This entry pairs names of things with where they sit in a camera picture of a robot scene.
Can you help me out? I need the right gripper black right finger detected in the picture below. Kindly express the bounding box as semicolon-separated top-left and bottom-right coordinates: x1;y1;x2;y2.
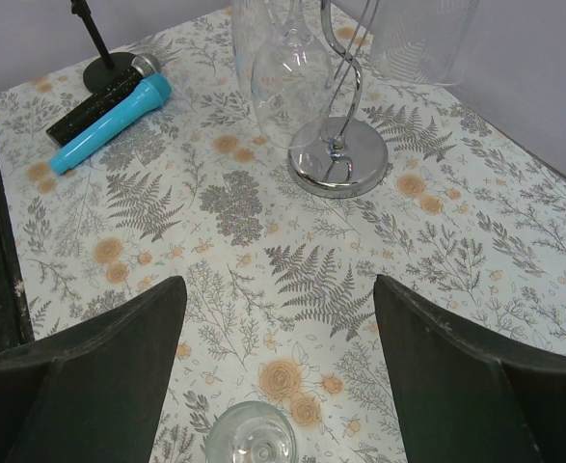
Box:
373;275;566;462

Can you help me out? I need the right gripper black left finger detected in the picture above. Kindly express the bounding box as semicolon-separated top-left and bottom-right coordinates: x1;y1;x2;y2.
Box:
0;276;187;462

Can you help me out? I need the chrome wine glass rack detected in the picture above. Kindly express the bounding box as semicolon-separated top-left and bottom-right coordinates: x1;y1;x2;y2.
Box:
287;1;389;199

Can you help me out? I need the clear wine glass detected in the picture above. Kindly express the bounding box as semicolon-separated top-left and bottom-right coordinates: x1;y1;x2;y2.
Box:
251;1;334;150

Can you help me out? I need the ribbed short glass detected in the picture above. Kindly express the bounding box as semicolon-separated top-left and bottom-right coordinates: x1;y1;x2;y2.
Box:
369;0;479;87

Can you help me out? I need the ribbed stemmed wine glass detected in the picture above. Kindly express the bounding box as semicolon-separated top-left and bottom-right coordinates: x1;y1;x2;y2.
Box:
231;1;280;112

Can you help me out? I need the floral table cloth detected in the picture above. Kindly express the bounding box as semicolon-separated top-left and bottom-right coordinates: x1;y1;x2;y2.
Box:
0;9;566;462

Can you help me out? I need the blue microphone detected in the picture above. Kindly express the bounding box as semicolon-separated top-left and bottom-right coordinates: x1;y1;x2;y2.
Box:
48;73;172;175

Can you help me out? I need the black microphone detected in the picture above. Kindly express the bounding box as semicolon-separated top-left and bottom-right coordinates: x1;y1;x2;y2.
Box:
46;52;161;148

